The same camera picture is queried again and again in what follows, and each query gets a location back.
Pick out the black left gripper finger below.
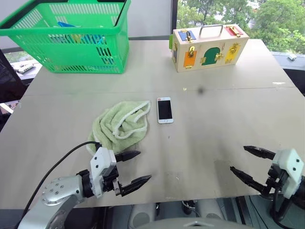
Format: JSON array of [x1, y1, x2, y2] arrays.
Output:
[[118, 174, 153, 198], [114, 150, 142, 163]]

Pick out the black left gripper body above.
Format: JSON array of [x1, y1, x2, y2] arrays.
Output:
[[102, 165, 122, 198]]

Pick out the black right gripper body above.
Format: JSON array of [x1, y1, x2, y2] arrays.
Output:
[[263, 166, 290, 198]]

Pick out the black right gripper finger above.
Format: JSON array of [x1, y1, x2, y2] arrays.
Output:
[[243, 146, 277, 161], [229, 166, 270, 195]]

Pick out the light green terry cloth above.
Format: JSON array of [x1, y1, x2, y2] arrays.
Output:
[[87, 100, 152, 156]]

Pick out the white smartphone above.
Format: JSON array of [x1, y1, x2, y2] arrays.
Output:
[[156, 96, 174, 125]]

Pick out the green plastic shopping basket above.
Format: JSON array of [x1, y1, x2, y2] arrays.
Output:
[[0, 0, 132, 74]]

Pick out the blue items in basket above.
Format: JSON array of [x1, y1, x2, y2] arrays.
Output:
[[56, 21, 107, 45]]

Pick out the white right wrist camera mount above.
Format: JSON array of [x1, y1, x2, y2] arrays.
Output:
[[271, 148, 305, 199]]

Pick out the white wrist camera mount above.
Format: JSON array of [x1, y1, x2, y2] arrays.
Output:
[[90, 146, 118, 199], [271, 148, 305, 199]]

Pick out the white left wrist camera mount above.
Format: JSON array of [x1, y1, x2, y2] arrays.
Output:
[[90, 146, 118, 199]]

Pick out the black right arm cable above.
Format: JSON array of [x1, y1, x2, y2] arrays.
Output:
[[271, 185, 305, 229]]

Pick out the wooden lock box with handle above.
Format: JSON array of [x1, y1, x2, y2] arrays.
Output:
[[169, 23, 250, 73]]

